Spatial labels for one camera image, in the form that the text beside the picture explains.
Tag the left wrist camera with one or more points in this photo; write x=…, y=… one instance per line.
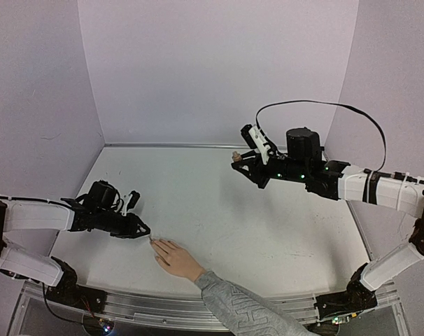
x=130, y=201

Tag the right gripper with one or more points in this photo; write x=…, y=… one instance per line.
x=262, y=171

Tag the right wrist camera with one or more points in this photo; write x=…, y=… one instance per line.
x=258, y=142

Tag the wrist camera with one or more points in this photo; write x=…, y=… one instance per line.
x=258, y=142
x=130, y=201

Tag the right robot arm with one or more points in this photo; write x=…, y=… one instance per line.
x=338, y=180

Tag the aluminium front rail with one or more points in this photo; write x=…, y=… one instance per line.
x=37, y=314

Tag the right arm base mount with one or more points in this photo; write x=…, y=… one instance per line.
x=355, y=299

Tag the grey sleeved forearm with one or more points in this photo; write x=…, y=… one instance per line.
x=244, y=312

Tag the person's hand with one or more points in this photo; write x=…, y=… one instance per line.
x=176, y=260

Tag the green nail polish bottle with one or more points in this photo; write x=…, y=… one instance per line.
x=236, y=157

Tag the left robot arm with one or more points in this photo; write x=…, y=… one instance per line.
x=35, y=214

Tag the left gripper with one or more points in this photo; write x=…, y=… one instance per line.
x=130, y=231

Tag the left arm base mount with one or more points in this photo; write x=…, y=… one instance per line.
x=67, y=292

